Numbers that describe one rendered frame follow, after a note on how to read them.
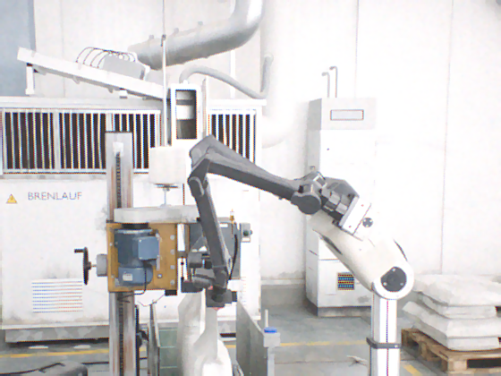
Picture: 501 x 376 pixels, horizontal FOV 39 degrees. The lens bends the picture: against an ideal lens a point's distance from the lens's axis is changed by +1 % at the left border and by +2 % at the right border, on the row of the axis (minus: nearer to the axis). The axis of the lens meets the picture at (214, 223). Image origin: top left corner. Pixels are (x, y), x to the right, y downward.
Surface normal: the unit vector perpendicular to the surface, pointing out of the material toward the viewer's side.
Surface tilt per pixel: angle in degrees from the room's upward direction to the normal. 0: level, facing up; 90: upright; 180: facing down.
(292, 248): 90
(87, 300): 90
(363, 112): 90
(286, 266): 90
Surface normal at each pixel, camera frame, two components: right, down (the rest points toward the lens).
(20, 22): 0.11, 0.11
